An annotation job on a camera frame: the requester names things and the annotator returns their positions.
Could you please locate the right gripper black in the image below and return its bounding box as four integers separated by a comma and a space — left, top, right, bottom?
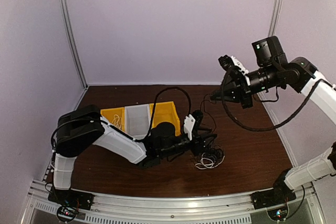
210, 62, 280, 109

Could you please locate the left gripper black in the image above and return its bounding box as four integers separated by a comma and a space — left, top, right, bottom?
159, 126, 217, 158

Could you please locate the cable bundle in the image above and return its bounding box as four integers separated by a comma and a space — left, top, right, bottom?
190, 144, 226, 170

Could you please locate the yellow bin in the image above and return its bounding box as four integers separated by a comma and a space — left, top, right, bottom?
100, 107, 125, 131
151, 101, 181, 135

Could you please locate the white translucent bin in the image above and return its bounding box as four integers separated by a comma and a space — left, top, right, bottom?
125, 104, 150, 139

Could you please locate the white cable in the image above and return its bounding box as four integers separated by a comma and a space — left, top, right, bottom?
110, 114, 124, 130

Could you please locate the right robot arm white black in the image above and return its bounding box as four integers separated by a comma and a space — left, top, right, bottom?
210, 36, 335, 204

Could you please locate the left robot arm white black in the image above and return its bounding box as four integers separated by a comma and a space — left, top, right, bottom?
51, 104, 217, 205

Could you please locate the right arm black hose cable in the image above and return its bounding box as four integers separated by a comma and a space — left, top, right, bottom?
219, 66, 322, 132

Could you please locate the arm black hose cable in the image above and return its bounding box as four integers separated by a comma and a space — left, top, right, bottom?
49, 86, 192, 151
219, 66, 322, 132

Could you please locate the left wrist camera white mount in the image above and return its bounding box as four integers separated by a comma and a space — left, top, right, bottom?
183, 110, 203, 141

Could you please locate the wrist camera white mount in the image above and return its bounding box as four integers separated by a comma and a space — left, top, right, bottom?
218, 55, 249, 76
183, 110, 203, 141

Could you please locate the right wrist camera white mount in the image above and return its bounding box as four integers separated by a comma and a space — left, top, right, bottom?
218, 55, 249, 76

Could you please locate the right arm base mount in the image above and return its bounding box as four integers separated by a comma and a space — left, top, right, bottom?
251, 170, 296, 222

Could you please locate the front aluminium rail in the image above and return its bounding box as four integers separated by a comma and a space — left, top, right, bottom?
18, 180, 327, 223

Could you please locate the left arm black hose cable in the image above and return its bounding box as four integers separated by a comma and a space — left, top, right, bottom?
49, 86, 192, 151

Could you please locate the right aluminium frame post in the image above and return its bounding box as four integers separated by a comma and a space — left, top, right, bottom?
254, 0, 287, 88

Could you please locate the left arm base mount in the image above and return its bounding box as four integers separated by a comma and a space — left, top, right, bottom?
47, 183, 94, 223

